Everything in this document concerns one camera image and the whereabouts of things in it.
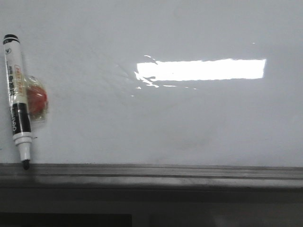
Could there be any red magnet taped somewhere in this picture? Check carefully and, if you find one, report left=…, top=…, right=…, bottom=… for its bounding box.
left=26, top=76, right=49, bottom=123

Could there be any white black whiteboard marker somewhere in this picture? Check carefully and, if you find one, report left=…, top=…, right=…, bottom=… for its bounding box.
left=3, top=34, right=32, bottom=170

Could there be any white whiteboard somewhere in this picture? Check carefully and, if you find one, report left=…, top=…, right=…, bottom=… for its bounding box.
left=0, top=0, right=303, bottom=167

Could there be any grey metal whiteboard tray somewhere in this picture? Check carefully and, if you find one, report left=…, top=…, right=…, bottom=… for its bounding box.
left=0, top=163, right=303, bottom=190

